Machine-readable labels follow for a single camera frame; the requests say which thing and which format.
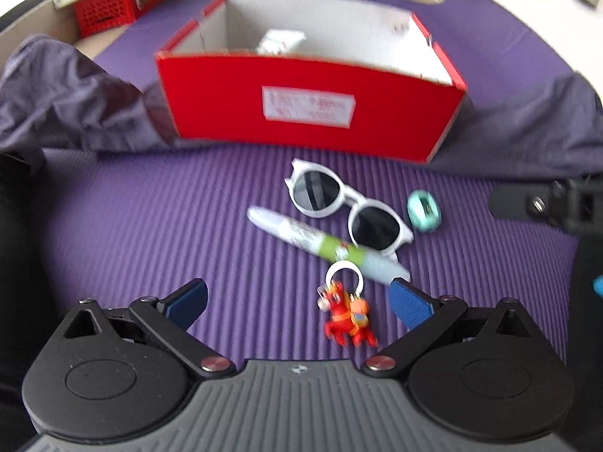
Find white green glue pen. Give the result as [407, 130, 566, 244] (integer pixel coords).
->
[247, 206, 410, 284]

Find red cardboard box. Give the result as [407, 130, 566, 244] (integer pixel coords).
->
[155, 0, 468, 165]

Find red orange horse keychain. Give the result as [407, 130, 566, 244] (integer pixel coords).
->
[318, 263, 379, 348]

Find white cream tube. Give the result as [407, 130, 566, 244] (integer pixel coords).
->
[256, 29, 307, 56]

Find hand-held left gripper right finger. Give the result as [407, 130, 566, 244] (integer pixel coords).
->
[362, 278, 540, 381]

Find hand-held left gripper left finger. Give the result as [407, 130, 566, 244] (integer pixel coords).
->
[63, 279, 237, 381]

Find small teal sharpener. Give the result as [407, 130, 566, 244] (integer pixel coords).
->
[406, 191, 442, 232]

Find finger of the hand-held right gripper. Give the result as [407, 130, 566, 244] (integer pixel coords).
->
[488, 180, 567, 220]

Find grey purple cloth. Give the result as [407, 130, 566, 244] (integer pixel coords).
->
[0, 33, 177, 154]
[426, 70, 603, 184]

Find white round sunglasses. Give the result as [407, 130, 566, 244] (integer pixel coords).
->
[284, 159, 415, 264]

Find purple ribbed mat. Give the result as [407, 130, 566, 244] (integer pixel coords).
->
[38, 0, 603, 373]

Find red plastic crate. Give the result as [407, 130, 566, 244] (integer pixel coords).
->
[73, 0, 173, 39]

